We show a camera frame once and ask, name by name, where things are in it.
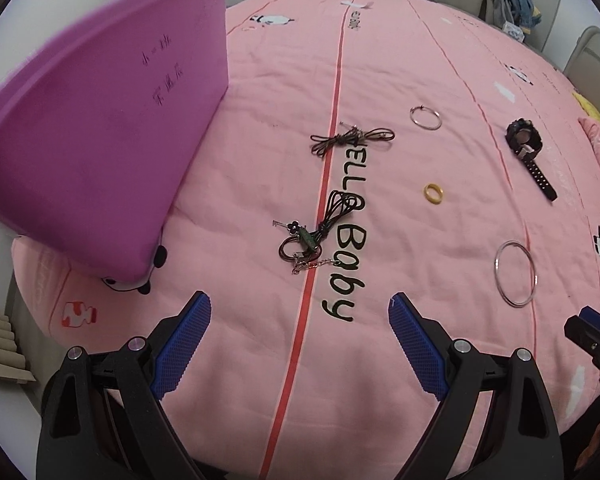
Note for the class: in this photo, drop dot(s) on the black wristwatch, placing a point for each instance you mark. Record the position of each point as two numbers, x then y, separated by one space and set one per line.
522 135

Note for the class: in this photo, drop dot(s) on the beige cardboard sheets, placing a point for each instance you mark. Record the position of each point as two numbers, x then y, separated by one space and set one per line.
0 345

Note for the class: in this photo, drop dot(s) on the yellow cloth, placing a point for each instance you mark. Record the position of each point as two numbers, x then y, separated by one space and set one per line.
587 107

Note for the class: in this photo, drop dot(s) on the white printed pouch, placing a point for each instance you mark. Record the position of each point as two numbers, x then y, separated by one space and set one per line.
513 31

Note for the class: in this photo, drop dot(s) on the purple plastic basin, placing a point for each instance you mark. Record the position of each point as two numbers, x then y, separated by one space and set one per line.
105 135

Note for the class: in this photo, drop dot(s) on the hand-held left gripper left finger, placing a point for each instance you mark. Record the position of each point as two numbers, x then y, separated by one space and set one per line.
185 340

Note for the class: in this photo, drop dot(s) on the large plain silver bangle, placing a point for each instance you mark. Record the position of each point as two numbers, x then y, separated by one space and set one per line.
497 267

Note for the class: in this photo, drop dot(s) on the pink printed bedsheet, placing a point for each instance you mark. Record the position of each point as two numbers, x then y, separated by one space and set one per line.
405 200

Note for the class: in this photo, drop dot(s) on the beige headboard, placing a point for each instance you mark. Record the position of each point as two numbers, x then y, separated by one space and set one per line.
590 55

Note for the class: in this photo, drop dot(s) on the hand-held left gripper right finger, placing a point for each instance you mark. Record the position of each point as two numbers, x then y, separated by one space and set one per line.
415 345

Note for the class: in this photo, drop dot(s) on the thin adjustable silver bangle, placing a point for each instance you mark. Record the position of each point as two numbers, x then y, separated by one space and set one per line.
412 120

